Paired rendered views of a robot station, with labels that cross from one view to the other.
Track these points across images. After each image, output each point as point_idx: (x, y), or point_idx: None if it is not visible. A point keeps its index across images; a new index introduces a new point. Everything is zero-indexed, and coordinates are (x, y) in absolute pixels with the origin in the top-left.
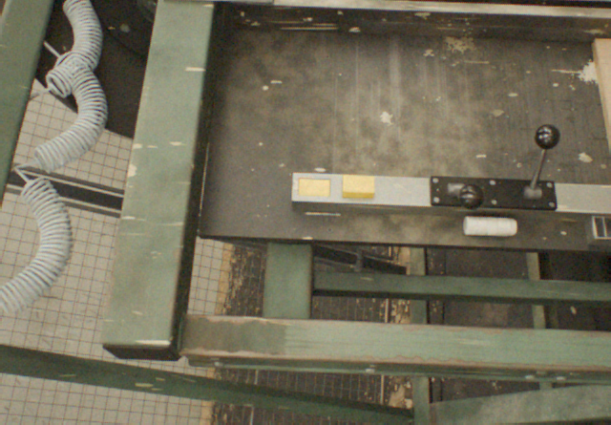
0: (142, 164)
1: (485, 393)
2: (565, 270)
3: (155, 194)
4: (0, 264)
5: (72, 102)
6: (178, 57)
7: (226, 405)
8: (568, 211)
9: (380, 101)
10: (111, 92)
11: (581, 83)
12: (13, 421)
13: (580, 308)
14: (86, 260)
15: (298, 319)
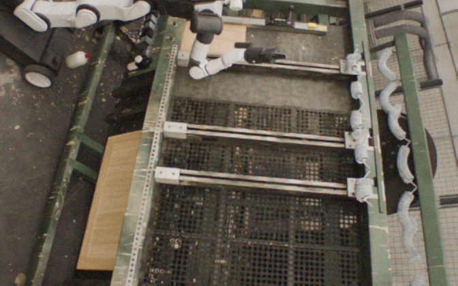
0: (362, 25)
1: (209, 145)
2: (178, 163)
3: (358, 20)
4: None
5: None
6: (361, 48)
7: (296, 227)
8: (262, 19)
9: (304, 52)
10: (381, 120)
11: None
12: (392, 215)
13: (177, 146)
14: None
15: (322, 5)
